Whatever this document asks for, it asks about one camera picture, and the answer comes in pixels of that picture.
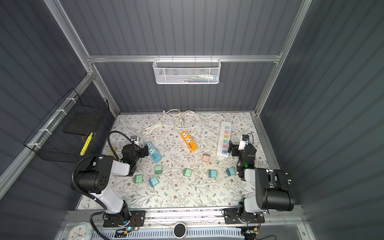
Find blue power strip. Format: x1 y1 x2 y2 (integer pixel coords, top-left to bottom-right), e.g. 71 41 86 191
145 142 162 163

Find white clock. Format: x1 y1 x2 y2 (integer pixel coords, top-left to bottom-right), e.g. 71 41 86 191
67 222 94 240

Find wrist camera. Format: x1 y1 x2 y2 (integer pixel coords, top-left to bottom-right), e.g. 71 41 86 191
130 136 138 144
238 135 251 151

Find yellow marker in basket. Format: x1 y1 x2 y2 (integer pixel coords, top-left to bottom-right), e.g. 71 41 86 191
80 132 94 156

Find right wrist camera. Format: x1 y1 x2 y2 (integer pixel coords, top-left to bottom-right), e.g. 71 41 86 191
238 135 251 151

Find orange power strip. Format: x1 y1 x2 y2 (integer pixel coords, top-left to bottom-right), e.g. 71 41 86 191
181 131 197 152

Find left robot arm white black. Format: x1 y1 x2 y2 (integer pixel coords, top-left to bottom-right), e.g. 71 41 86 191
71 131 149 231

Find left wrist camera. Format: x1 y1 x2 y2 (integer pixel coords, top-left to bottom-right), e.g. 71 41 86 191
130 136 138 144

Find pink plug adapter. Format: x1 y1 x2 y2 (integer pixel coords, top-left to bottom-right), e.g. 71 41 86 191
202 154 210 164

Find white tangled power cable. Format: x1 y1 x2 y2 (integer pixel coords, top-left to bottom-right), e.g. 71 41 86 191
141 109 226 139

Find white power strip pastel sockets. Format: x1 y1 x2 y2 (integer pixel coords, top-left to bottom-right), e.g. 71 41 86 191
217 121 232 159

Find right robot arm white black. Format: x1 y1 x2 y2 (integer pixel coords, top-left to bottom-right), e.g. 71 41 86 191
222 143 295 225

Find teal plug adapter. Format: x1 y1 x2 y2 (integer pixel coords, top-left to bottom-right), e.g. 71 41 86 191
226 167 237 177
149 177 159 188
209 170 218 178
183 168 193 178

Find white wire basket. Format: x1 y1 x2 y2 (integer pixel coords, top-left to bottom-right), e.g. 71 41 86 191
153 59 222 85

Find floral table mat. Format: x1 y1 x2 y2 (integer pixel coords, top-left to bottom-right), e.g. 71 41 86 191
109 113 269 209

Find black round speaker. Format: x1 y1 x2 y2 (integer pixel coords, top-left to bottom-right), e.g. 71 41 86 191
173 223 187 239

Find black wire basket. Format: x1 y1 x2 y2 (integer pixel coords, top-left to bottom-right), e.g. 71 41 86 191
24 91 114 163

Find green plug adapter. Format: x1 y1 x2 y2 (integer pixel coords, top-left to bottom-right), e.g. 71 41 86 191
134 175 144 184
155 165 163 175

